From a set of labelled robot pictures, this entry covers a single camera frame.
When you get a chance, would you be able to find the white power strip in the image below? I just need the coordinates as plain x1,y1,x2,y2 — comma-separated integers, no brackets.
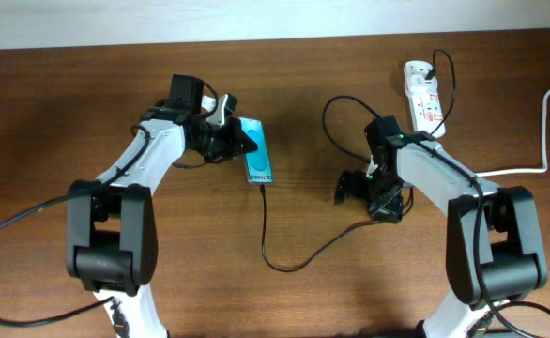
407,92,446,138

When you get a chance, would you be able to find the white USB charger adapter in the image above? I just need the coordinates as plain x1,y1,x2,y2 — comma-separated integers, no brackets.
403,60,438,98

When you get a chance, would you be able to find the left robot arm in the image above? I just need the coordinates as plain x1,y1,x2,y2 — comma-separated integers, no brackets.
66,74,257,337

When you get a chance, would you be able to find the white power strip cord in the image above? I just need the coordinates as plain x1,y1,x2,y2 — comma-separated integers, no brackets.
474,82,550,178

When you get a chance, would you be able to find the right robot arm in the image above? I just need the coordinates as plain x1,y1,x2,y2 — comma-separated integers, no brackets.
334,116,548,337

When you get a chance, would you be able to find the blue Galaxy S25 smartphone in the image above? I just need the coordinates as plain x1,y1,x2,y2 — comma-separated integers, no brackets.
240,117,274,184

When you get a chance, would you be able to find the thin black charging cable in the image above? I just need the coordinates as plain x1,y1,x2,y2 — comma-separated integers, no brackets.
257,48,457,273

